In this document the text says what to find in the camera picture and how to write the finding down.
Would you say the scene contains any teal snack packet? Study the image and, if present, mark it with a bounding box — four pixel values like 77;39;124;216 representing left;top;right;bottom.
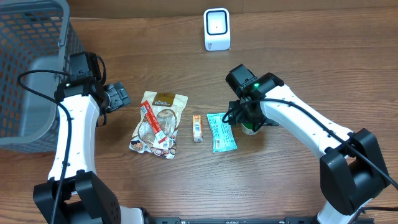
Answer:
206;113;237;154

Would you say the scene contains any red white snack packet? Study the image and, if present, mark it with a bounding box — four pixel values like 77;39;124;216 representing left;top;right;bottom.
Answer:
129;91;188;159

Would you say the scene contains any orange juice carton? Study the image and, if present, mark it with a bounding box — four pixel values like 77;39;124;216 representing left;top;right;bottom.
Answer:
192;115;203;142

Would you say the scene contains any green lid jar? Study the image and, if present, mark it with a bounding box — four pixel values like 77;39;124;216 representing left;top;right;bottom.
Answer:
241;123;261;135

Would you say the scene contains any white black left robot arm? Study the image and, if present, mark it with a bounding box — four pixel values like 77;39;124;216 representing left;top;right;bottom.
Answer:
33;52;155;224

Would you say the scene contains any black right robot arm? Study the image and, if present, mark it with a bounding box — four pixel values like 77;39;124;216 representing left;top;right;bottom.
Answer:
223;65;394;223

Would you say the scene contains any grey plastic mesh basket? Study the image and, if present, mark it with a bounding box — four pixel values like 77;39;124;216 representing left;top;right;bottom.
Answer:
1;0;84;152

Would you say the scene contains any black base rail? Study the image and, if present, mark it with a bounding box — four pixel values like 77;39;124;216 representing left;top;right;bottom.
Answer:
154;217;315;224

